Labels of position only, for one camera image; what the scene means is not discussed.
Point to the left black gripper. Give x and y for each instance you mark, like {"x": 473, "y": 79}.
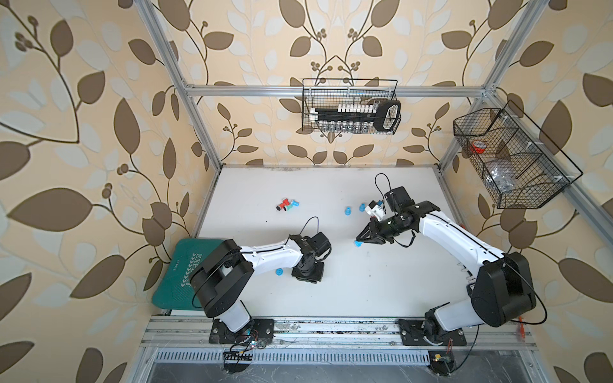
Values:
{"x": 316, "y": 278}

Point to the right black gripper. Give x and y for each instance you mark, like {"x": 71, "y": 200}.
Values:
{"x": 374, "y": 235}

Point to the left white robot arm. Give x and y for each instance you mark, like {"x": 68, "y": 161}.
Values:
{"x": 219, "y": 280}

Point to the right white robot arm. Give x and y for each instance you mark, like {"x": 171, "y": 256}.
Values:
{"x": 502, "y": 290}

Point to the small circuit board left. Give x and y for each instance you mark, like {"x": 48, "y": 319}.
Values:
{"x": 239, "y": 357}

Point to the small circuit board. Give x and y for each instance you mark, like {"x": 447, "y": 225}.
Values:
{"x": 239, "y": 357}
{"x": 441, "y": 364}

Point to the clear plastic bag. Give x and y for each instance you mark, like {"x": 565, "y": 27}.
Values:
{"x": 500, "y": 176}

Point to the green plastic tool case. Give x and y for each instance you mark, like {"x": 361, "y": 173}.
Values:
{"x": 175, "y": 291}

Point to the small circuit board right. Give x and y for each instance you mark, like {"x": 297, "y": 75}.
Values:
{"x": 441, "y": 364}

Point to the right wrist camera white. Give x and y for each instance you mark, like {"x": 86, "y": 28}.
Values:
{"x": 376, "y": 209}

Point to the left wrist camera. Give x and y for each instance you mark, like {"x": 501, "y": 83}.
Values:
{"x": 321, "y": 246}

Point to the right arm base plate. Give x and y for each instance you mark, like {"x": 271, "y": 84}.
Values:
{"x": 426, "y": 332}

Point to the socket rail tool black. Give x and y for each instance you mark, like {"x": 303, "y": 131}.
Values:
{"x": 381, "y": 117}

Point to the black wire basket back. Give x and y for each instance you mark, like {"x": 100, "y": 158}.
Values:
{"x": 331, "y": 92}

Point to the black wire basket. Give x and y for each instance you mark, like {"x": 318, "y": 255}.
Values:
{"x": 331, "y": 92}
{"x": 542, "y": 167}

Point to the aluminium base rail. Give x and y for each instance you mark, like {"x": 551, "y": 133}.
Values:
{"x": 327, "y": 333}

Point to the black wire basket right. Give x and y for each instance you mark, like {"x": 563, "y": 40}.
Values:
{"x": 542, "y": 167}

